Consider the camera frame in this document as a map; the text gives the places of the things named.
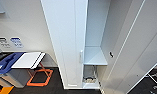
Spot wall socket with blue label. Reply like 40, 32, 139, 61
9, 36, 25, 50

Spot white flat board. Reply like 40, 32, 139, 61
10, 51, 47, 71

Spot white wire drying rack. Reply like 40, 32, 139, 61
144, 67, 157, 93

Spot wall socket with dark label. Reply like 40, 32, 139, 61
0, 37, 10, 50

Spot blue plastic case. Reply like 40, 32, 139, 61
0, 52, 25, 77

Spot white door handle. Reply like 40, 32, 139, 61
79, 49, 85, 65

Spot white wardrobe shelf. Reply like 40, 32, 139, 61
82, 45, 109, 67

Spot orange folding stand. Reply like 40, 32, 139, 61
25, 62, 55, 88

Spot grey wall-mounted holder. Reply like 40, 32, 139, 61
0, 0, 10, 19

